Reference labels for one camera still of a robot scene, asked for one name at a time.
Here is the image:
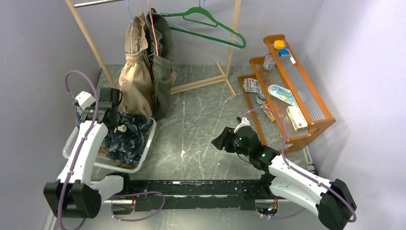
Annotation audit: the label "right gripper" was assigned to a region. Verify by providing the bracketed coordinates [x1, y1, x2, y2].
[212, 126, 252, 158]

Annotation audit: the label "white plastic laundry basket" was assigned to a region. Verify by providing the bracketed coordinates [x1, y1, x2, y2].
[59, 107, 156, 180]

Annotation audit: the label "green hanger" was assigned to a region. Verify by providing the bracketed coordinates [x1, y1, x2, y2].
[160, 5, 247, 49]

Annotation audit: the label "light blue wire hanger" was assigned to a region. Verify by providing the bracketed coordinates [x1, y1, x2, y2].
[165, 0, 243, 46]

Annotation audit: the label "brown shorts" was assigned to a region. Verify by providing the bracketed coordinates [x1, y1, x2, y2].
[109, 159, 138, 170]

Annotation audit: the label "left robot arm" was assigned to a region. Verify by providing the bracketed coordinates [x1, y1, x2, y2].
[43, 88, 133, 219]

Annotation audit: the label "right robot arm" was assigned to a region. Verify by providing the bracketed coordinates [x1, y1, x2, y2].
[211, 126, 356, 230]

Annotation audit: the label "beige shorts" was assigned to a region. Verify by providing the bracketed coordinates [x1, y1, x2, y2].
[119, 12, 155, 117]

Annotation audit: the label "olive green shorts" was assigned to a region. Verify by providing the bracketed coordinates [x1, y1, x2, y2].
[147, 8, 175, 121]

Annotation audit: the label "crayon pack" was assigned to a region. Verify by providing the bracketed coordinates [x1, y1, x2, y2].
[261, 104, 275, 121]

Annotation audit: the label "round tin can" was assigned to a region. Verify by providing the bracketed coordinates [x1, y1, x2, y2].
[256, 90, 267, 105]

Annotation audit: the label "colourful snack packet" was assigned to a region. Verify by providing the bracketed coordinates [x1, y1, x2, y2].
[243, 78, 261, 93]

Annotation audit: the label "orange wooden shelf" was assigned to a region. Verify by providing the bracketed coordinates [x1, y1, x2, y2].
[238, 34, 336, 153]

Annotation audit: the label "light blue oval package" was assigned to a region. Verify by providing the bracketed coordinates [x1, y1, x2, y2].
[268, 84, 297, 106]

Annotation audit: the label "white red box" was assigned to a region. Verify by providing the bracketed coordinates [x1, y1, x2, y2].
[286, 105, 308, 131]

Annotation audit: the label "clear plastic jar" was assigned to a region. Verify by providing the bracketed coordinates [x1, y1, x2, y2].
[262, 54, 275, 71]

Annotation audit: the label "wooden clothes rack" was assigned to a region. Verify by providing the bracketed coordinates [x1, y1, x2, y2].
[64, 0, 243, 97]

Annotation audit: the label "blue white box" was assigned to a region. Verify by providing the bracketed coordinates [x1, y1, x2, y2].
[278, 48, 296, 65]

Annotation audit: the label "yellow sponge block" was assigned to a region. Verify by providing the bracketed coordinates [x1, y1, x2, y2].
[273, 40, 286, 50]

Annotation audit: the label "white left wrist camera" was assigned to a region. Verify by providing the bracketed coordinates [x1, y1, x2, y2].
[75, 91, 96, 110]

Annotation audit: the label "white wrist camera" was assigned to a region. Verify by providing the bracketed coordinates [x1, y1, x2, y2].
[75, 91, 96, 110]
[234, 117, 250, 133]

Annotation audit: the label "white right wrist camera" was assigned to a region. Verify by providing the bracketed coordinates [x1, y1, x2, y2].
[234, 117, 250, 133]

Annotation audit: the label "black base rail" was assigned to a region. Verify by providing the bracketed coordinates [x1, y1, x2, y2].
[129, 179, 275, 211]

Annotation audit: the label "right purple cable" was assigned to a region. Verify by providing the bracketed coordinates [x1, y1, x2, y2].
[239, 108, 358, 223]

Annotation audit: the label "pink wire hanger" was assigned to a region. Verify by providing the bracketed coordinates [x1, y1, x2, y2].
[147, 0, 159, 56]

